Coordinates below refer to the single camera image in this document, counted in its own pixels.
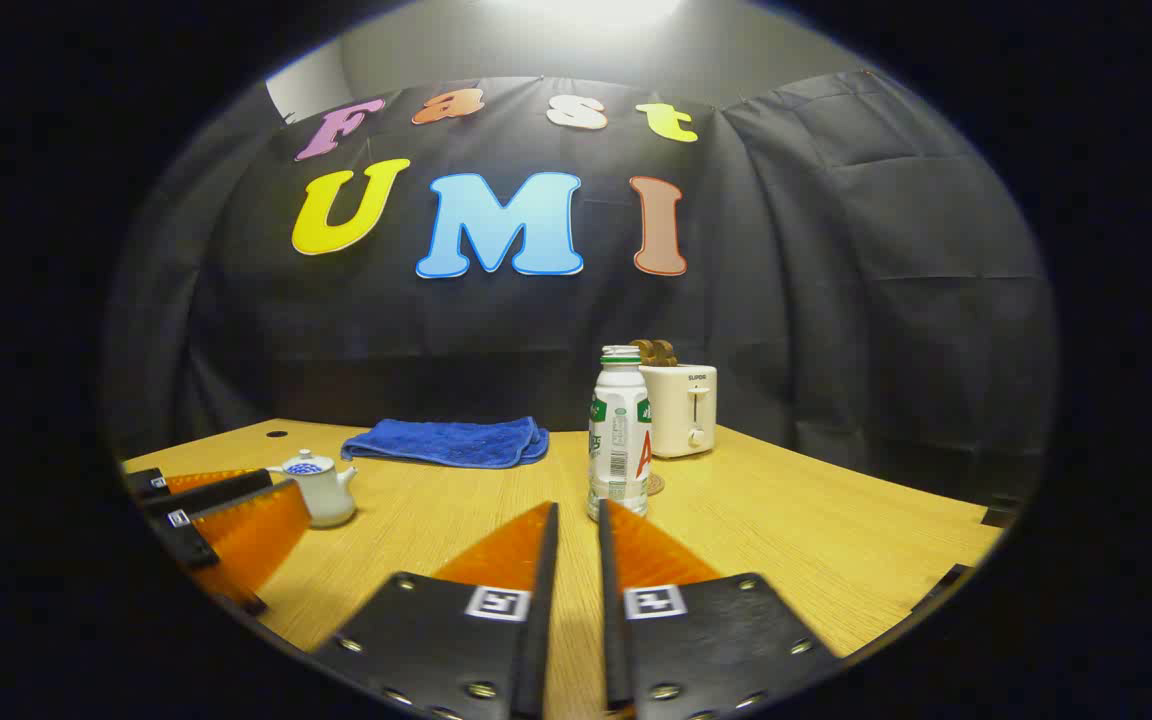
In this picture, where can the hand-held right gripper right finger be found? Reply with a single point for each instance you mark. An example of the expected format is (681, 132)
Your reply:
(611, 620)

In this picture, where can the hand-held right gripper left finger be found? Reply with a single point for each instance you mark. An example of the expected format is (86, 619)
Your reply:
(544, 600)

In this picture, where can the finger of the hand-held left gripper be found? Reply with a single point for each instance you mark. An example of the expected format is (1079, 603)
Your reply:
(216, 490)
(186, 545)

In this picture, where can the white blue teacup lid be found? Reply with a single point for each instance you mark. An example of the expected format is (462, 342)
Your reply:
(305, 465)

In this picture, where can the round brown coaster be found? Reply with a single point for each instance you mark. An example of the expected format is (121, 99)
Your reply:
(657, 485)

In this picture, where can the white plastic water bottle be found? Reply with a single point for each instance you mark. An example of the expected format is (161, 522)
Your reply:
(618, 430)

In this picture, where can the blue towel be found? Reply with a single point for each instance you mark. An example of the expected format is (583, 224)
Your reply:
(446, 442)

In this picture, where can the cream toaster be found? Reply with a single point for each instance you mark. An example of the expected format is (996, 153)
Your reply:
(681, 410)

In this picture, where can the brown bread slice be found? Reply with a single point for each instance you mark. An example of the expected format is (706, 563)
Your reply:
(644, 352)
(666, 353)

